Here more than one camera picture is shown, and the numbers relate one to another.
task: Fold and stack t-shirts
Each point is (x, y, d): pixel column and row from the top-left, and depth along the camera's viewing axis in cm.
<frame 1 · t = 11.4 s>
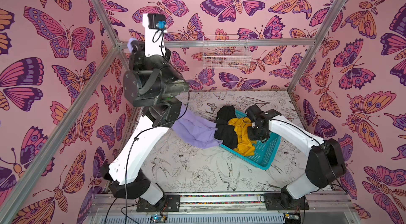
left hand: (136, 47, 44), fingers closed
right hand: (251, 137, 86), fingers closed
teal plastic laundry basket: (264, 151, 92), on the table
lavender purple t-shirt: (196, 130, 79), point 20 cm above the table
black t-shirt: (224, 131, 89), point 10 cm above the table
mustard yellow t-shirt: (245, 146, 85), point 9 cm above the table

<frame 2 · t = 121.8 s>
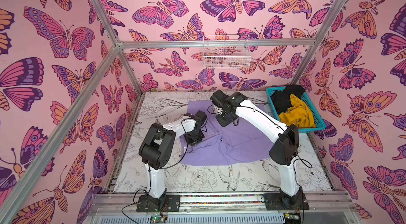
left hand: (200, 141, 95), fingers open
right hand: (221, 122, 85), fingers open
teal plastic laundry basket: (269, 91, 109), point 11 cm above the table
lavender purple t-shirt: (243, 142, 97), on the table
black t-shirt: (281, 100, 107), point 8 cm above the table
mustard yellow t-shirt: (299, 114, 96), point 10 cm above the table

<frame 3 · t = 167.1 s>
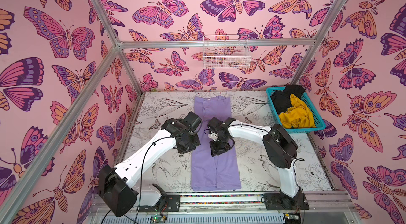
left hand: (198, 145, 76), fingers closed
right hand: (211, 156, 87), fingers open
lavender purple t-shirt: (209, 172, 85), on the table
the other named things where they were.

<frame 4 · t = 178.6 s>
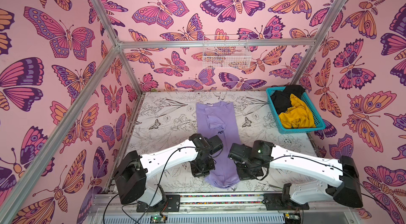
left hand: (210, 175, 74), fingers closed
right hand: (240, 180, 70), fingers closed
lavender purple t-shirt: (217, 118, 105), point 2 cm above the table
the other named things where they were.

